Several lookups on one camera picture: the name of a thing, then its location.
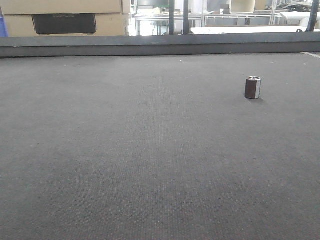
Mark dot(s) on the dark cylindrical capacitor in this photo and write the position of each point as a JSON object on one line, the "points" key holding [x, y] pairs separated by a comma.
{"points": [[253, 87]]}

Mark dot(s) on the white background table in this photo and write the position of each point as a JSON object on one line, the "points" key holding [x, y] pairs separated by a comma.
{"points": [[246, 30]]}

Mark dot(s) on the cardboard box with black print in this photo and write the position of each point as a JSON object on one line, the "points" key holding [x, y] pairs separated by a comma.
{"points": [[61, 18]]}

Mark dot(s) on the black vertical post left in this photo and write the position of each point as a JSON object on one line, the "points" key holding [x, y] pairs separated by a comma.
{"points": [[171, 17]]}

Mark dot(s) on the black vertical post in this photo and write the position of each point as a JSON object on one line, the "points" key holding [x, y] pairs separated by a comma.
{"points": [[185, 30], [171, 17]]}

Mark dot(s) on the black vertical post middle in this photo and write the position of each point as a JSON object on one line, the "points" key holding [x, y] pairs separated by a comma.
{"points": [[185, 30]]}

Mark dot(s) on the grey table edge rail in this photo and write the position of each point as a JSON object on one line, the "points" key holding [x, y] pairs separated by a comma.
{"points": [[166, 45]]}

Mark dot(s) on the black slanted post right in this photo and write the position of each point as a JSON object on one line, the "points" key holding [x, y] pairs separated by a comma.
{"points": [[313, 16]]}

